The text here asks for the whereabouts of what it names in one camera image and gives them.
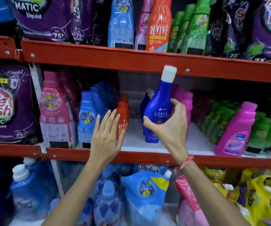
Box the pink softener pouch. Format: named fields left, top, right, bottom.
left=174, top=175, right=210, bottom=226

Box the row of magenta bottles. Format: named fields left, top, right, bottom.
left=170, top=83, right=194, bottom=140

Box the tall orange bottle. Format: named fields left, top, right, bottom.
left=145, top=0, right=173, bottom=53

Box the row of green bottles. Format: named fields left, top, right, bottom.
left=199, top=99, right=240, bottom=146

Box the person's left hand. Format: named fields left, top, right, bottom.
left=89, top=109, right=126, bottom=168

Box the blue heart print bottle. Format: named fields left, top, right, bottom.
left=77, top=197, right=95, bottom=226
left=93, top=181, right=124, bottom=226

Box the person's left forearm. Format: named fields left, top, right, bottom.
left=41, top=160, right=107, bottom=226

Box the dark purple detergent pouch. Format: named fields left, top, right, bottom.
left=90, top=0, right=113, bottom=46
left=205, top=0, right=224, bottom=57

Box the dark blue bottle white cap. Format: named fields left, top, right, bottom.
left=143, top=65, right=178, bottom=144

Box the row of dark pink bottles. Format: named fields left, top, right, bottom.
left=57, top=68, right=82, bottom=123

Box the row of blue bottles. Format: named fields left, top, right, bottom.
left=89, top=79, right=118, bottom=123

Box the light blue softener bottle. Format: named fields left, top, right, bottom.
left=77, top=91, right=101, bottom=149
left=108, top=0, right=135, bottom=49

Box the large pink softener bottle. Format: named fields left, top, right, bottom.
left=39, top=71, right=77, bottom=149

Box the pink thread wrist bracelet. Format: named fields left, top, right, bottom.
left=173, top=155, right=194, bottom=176

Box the small orange bottle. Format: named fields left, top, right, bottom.
left=116, top=93, right=130, bottom=140

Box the pink liquid detergent bottle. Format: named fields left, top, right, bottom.
left=214, top=101, right=258, bottom=157

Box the group of green bottles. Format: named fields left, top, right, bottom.
left=244, top=111, right=271, bottom=155

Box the row of dark maroon bottles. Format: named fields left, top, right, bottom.
left=191, top=91, right=215, bottom=131

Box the large blue jug white cap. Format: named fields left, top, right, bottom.
left=9, top=157, right=59, bottom=222

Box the long red shelf beam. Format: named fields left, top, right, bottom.
left=20, top=39, right=271, bottom=84
left=46, top=148, right=271, bottom=172

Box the person's right hand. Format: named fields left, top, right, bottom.
left=143, top=99, right=190, bottom=166

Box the person's right forearm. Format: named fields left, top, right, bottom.
left=180, top=158, right=251, bottom=226

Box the green softener bottle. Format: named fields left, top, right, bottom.
left=167, top=11, right=185, bottom=53
left=181, top=0, right=218, bottom=56
left=175, top=4, right=196, bottom=54

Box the white shelf board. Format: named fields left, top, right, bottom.
left=120, top=119, right=217, bottom=156

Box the blue yellow softener pouch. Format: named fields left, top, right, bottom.
left=121, top=170, right=173, bottom=226

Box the pile of yellow detergent pouches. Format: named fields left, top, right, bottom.
left=201, top=166, right=271, bottom=226

